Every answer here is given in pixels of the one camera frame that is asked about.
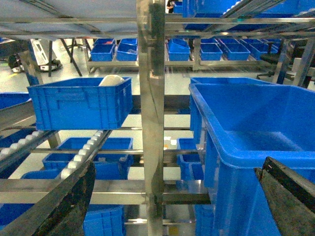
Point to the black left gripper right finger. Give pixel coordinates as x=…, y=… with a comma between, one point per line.
x=290, y=198

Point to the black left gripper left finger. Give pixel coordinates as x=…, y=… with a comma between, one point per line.
x=62, y=211

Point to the white roller track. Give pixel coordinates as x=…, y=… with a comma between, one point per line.
x=82, y=155

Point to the large blue bin near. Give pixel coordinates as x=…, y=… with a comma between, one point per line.
x=242, y=125

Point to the blue crate on rollers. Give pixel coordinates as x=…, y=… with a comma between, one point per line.
x=81, y=104

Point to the white object in crate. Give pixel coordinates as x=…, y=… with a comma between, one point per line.
x=111, y=80

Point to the blue bin behind near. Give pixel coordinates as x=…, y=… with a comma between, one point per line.
x=227, y=80

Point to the steel rack vertical post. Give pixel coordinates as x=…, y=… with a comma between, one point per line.
x=151, y=37

